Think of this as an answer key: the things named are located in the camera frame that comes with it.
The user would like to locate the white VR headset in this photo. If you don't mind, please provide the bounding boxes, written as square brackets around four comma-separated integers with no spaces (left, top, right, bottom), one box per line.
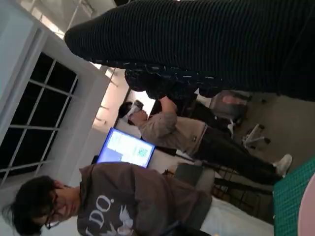
[127,99,145,119]

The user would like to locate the green cutting mat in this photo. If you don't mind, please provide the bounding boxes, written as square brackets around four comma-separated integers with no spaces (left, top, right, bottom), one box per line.
[272,163,315,236]

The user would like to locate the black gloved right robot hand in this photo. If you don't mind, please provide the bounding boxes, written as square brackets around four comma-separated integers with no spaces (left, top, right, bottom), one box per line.
[64,0,315,101]

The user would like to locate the lit computer monitor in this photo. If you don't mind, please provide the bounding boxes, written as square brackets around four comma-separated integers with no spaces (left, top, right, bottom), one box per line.
[96,127,156,169]

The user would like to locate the person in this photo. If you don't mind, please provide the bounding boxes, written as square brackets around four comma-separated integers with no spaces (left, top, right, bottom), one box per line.
[118,94,293,186]
[1,162,274,236]

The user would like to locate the grey swivel chair white base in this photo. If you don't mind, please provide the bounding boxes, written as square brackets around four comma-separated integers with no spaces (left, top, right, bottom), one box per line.
[209,89,271,148]

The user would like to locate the pink bowl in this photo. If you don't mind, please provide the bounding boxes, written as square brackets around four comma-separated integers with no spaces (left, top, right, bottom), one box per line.
[299,173,315,236]

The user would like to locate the dark window with white bars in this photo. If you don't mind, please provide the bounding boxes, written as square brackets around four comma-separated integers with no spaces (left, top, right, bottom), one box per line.
[0,51,79,178]

